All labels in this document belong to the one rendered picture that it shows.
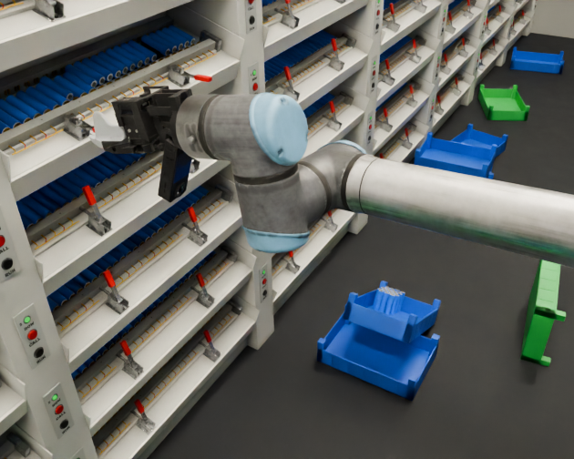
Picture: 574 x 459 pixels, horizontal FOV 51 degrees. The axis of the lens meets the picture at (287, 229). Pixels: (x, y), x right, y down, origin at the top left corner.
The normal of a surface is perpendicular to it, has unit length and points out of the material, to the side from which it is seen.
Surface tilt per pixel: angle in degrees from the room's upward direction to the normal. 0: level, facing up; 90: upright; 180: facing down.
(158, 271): 18
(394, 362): 0
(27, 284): 90
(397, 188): 55
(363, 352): 0
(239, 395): 0
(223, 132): 76
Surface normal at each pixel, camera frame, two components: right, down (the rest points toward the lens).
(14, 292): 0.86, 0.29
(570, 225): -0.57, -0.19
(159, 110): -0.51, 0.50
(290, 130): 0.82, 0.03
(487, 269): -0.01, -0.82
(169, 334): 0.25, -0.69
